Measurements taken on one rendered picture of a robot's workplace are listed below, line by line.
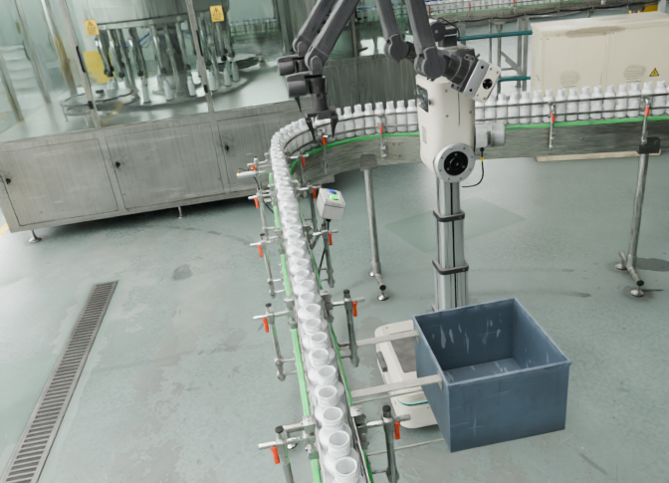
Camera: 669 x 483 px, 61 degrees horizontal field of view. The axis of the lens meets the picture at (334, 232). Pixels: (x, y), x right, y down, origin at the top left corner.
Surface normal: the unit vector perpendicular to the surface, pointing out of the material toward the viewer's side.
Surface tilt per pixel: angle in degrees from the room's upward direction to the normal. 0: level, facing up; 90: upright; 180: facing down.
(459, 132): 101
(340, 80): 90
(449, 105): 90
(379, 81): 90
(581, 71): 90
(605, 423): 0
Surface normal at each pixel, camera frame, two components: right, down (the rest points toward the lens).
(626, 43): -0.16, 0.43
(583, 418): -0.11, -0.90
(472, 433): 0.15, 0.40
